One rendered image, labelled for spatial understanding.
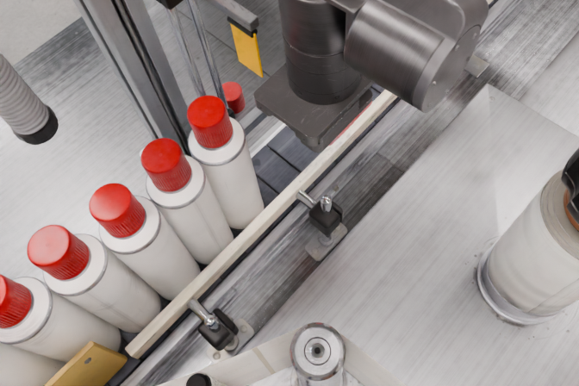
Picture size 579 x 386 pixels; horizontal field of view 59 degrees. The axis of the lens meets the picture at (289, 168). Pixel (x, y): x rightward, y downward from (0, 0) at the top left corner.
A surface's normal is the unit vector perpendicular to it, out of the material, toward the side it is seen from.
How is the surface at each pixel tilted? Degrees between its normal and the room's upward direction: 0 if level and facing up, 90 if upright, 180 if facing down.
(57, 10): 0
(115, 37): 90
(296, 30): 91
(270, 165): 0
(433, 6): 62
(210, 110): 3
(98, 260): 42
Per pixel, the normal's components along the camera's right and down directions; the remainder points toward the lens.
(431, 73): -0.56, 0.22
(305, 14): -0.34, 0.84
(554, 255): -0.80, 0.56
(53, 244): -0.11, -0.47
